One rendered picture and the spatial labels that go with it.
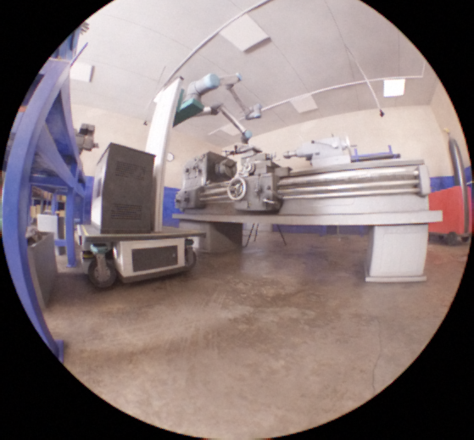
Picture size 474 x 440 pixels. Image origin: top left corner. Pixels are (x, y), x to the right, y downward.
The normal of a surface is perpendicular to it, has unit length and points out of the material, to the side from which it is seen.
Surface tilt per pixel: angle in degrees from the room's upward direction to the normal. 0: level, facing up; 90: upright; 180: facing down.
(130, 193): 90
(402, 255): 90
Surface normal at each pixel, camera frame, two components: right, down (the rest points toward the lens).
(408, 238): -0.66, -0.07
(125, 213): 0.83, -0.03
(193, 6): -0.02, 1.00
